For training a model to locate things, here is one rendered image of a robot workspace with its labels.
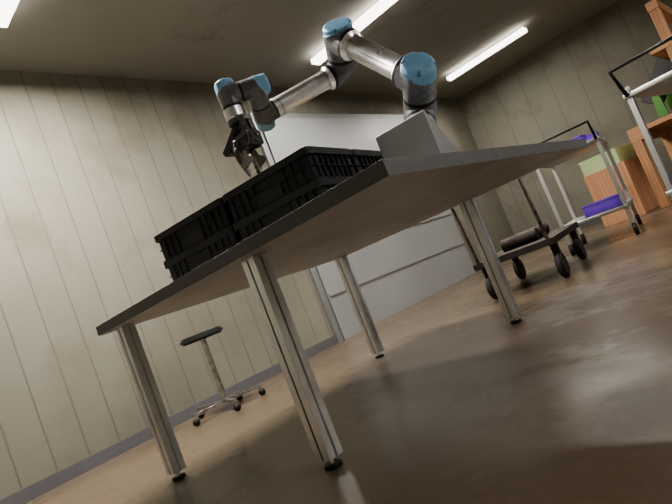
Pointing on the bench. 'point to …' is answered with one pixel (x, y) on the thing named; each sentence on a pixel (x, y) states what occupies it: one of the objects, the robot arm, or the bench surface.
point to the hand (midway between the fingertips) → (253, 173)
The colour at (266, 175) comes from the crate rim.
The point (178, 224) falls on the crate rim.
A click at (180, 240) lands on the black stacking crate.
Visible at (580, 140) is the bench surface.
